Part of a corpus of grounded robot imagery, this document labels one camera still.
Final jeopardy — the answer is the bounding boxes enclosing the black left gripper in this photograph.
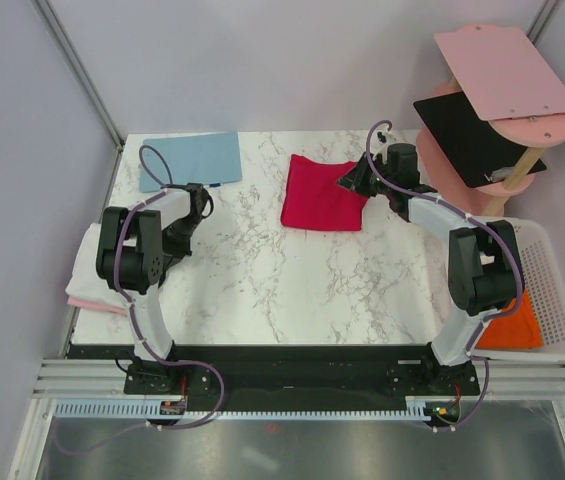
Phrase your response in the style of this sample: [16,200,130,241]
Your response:
[162,216,203,272]

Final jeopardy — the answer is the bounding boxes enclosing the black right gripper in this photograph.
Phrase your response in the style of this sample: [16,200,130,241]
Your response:
[336,152,396,198]

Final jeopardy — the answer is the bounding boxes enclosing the magenta t shirt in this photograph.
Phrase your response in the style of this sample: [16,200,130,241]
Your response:
[280,154,368,232]

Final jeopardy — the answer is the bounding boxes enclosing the white t shirt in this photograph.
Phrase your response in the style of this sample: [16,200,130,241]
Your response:
[65,223,113,307]

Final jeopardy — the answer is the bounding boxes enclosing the pink t shirt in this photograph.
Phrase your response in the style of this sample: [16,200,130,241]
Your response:
[67,296,126,315]

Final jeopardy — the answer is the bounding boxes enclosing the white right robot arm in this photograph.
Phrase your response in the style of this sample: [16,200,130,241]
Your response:
[337,156,524,394]

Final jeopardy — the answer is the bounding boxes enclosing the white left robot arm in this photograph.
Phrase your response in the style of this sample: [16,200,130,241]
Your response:
[95,183,214,393]

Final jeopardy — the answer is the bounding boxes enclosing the light blue mat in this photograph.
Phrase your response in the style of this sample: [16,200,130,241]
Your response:
[143,132,243,186]

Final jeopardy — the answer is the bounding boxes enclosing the black board on shelf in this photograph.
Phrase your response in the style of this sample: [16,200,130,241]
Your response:
[413,92,527,188]

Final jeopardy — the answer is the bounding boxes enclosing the pink tiered shelf stand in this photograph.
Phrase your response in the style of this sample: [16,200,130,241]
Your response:
[416,24,565,215]

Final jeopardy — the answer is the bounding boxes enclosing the orange t shirt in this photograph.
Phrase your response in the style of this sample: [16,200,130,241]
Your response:
[476,290,544,350]

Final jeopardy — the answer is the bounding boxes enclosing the white plastic basket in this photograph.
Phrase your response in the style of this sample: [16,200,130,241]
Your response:
[474,217,565,363]

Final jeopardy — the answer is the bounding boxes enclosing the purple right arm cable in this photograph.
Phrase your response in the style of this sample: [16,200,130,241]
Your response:
[365,118,523,434]

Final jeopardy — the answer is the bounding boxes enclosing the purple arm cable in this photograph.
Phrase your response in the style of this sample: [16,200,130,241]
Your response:
[54,144,227,456]
[365,118,523,434]

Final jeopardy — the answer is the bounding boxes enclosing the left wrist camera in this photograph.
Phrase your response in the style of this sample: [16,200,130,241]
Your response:
[185,183,215,222]

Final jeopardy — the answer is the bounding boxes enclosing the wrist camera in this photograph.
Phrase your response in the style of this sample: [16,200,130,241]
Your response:
[387,143,420,189]
[185,183,215,222]

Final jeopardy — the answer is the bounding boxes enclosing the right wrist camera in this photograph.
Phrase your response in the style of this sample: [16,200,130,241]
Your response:
[387,143,420,189]

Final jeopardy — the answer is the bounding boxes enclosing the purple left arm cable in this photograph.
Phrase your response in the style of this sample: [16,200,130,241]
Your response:
[54,144,227,456]

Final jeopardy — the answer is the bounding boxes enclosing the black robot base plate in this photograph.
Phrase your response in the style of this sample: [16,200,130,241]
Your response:
[124,342,481,405]

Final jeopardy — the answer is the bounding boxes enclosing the white slotted cable duct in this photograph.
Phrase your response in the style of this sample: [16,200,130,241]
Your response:
[53,399,446,421]

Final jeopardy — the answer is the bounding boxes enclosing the aluminium frame rails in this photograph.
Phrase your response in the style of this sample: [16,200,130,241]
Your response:
[31,355,128,399]

